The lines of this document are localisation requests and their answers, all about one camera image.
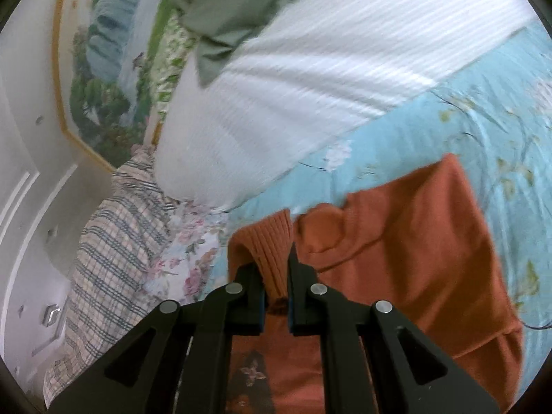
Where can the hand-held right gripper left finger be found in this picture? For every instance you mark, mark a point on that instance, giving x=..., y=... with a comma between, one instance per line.
x=258, y=306

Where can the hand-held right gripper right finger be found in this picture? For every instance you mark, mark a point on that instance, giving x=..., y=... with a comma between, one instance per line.
x=294, y=306

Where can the orange knit sweater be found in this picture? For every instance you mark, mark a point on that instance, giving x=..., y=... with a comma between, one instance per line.
x=409, y=246

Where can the white pink floral pillow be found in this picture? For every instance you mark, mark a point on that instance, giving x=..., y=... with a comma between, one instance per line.
x=189, y=258

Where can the plaid blanket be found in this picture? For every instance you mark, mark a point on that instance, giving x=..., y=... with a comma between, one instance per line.
x=112, y=258

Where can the white striped quilt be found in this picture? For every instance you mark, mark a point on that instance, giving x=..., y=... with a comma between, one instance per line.
x=323, y=95

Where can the green floral cloth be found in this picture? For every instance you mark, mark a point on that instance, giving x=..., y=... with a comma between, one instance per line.
x=172, y=60

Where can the blue floral bedsheet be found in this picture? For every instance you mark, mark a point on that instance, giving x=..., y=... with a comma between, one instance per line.
x=496, y=116

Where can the green pillow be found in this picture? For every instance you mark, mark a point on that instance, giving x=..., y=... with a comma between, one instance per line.
x=224, y=8

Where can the wall switch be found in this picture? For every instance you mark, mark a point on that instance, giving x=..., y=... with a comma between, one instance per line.
x=51, y=315

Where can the framed landscape wall painting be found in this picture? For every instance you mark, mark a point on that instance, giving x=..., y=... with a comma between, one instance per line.
x=112, y=51

